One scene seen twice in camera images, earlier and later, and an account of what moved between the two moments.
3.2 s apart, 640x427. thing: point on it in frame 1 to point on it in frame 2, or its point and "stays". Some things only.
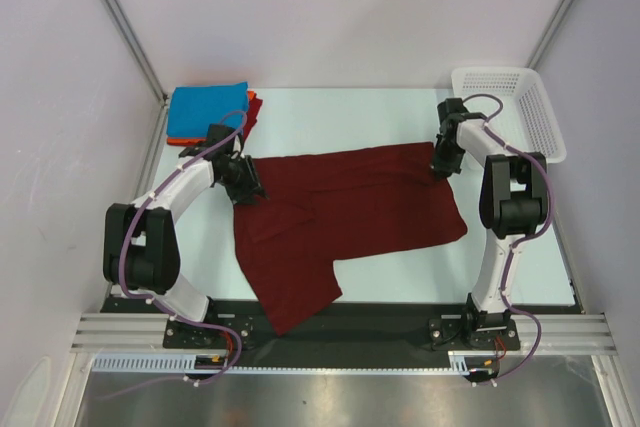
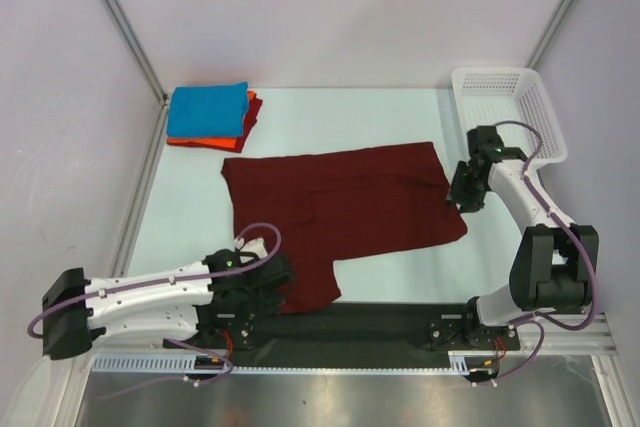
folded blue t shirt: [192, 109] stays
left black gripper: [250, 186] to [268, 305]
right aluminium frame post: [565, 6] stays
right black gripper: [445, 160] to [463, 189]
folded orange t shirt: [196, 140] stays
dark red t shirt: [322, 209] stays
